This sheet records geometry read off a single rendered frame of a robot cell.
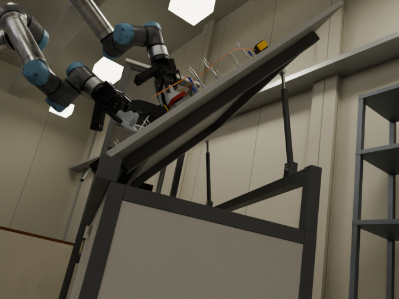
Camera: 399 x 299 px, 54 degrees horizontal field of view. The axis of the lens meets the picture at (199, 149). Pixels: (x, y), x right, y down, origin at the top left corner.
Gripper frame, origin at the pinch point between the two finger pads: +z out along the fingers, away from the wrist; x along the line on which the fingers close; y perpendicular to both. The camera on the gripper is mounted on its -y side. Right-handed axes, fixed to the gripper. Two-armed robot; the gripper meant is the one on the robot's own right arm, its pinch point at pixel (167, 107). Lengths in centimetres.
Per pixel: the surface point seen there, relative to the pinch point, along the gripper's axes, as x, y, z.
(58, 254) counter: 317, -6, 12
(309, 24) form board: -38, 42, -10
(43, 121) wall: 890, 80, -389
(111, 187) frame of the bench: -25, -33, 32
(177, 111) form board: -28.9, -11.5, 14.6
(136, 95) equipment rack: 125, 41, -69
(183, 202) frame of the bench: -27, -16, 40
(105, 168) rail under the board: -25.0, -33.6, 27.1
